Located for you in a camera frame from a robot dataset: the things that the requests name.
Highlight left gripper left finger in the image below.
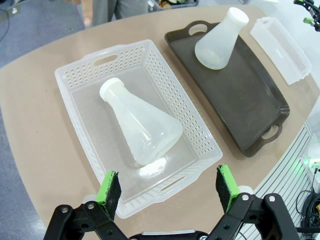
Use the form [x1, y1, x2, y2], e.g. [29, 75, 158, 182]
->
[48, 170, 131, 240]

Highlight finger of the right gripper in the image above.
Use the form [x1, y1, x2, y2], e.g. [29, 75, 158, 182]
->
[303, 11, 320, 31]
[292, 0, 320, 12]

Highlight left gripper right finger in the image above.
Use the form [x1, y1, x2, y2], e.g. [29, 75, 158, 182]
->
[207, 164, 301, 240]

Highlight translucent white conical flask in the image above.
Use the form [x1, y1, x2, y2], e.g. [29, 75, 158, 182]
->
[99, 77, 184, 166]
[194, 6, 250, 71]

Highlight person's right hand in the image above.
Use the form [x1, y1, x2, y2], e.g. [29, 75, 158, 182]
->
[81, 0, 95, 27]

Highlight white perforated plastic basket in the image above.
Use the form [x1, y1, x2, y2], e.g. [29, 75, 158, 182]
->
[249, 17, 313, 86]
[54, 39, 223, 220]

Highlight aluminium profile mounting platform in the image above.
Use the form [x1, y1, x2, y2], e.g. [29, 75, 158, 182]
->
[239, 121, 320, 240]

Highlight dark brown serving tray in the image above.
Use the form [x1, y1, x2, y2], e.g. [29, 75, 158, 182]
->
[164, 20, 291, 158]

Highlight grey bin with items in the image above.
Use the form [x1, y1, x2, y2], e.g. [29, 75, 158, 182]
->
[147, 0, 201, 10]

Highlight grey trousers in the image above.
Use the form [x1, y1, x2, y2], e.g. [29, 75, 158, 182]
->
[91, 0, 151, 27]

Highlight black cable bundle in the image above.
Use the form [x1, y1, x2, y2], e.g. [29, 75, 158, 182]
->
[295, 189, 320, 227]

